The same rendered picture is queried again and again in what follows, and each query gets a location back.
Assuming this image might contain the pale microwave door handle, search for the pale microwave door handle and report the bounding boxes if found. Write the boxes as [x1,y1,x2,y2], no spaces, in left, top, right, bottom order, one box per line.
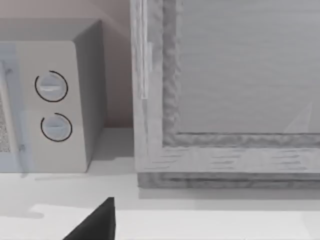
[0,59,27,176]

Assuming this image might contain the pale microwave oven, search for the pale microwave oven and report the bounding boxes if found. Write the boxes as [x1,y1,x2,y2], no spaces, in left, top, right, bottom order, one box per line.
[0,18,107,174]

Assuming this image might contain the grey cabinet door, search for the grey cabinet door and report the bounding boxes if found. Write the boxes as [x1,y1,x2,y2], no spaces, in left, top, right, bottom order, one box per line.
[161,0,320,149]

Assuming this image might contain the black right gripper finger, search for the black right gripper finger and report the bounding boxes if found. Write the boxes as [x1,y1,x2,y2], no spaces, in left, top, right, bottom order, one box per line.
[62,196,117,240]

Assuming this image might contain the pale round microwave knob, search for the pale round microwave knob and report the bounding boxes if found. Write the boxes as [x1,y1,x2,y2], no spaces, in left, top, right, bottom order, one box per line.
[40,112,73,143]
[34,70,69,103]

